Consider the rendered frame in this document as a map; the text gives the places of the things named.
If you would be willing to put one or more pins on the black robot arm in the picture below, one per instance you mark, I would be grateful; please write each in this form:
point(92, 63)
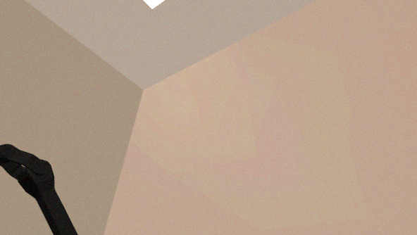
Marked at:
point(37, 179)

